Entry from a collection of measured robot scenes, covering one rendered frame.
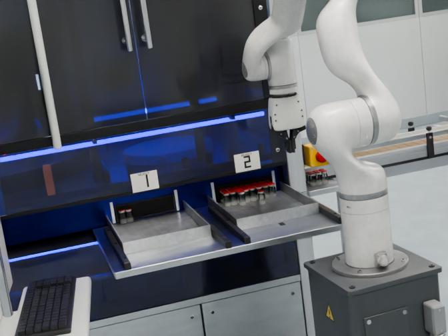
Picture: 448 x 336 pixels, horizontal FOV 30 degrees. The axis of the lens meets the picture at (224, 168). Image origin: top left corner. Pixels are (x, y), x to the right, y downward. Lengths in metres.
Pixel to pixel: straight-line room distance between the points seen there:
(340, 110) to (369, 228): 0.30
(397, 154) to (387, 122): 1.02
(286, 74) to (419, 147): 0.82
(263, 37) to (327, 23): 0.35
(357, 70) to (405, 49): 6.08
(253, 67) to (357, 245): 0.62
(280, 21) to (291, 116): 0.30
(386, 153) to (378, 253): 0.99
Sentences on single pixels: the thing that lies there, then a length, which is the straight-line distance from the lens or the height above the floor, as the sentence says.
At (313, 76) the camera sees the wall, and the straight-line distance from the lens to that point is 7.72.
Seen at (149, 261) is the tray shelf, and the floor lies 0.88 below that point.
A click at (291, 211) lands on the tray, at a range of 2.51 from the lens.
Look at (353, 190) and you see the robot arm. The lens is 2.03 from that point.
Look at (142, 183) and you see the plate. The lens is 2.64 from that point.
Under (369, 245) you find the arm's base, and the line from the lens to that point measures 2.07.
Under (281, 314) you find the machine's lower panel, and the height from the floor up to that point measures 0.48.
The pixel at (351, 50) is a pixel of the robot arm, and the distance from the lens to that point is 2.02.
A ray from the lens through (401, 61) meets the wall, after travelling 8.09.
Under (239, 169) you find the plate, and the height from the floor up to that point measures 1.00.
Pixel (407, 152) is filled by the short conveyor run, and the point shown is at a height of 0.92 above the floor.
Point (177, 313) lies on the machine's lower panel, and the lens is 2.78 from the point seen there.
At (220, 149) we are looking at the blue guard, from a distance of 2.68.
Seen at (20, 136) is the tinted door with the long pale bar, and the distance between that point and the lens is 2.58.
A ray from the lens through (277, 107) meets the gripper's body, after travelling 2.44.
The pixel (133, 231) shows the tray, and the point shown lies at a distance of 2.62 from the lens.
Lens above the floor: 1.60
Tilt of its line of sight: 13 degrees down
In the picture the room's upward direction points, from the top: 8 degrees counter-clockwise
